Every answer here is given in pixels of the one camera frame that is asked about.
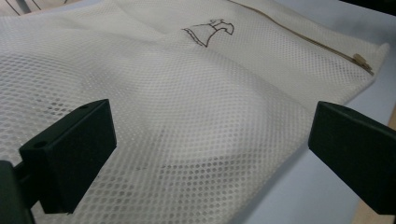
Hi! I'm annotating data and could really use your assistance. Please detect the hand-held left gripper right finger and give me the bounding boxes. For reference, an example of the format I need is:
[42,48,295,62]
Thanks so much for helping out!
[307,100,396,217]

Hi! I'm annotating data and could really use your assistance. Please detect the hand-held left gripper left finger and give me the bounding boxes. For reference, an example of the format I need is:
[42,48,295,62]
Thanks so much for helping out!
[13,98,118,215]

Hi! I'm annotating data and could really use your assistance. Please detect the white mesh laundry bag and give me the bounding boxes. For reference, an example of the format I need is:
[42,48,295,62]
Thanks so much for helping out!
[0,0,390,224]

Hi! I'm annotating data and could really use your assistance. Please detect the beige zipper pull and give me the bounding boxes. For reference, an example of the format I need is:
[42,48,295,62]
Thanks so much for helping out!
[352,52,375,77]

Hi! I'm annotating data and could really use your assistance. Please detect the cream cloth with dark lines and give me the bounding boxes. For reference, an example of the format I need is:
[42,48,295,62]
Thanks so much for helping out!
[0,0,80,17]

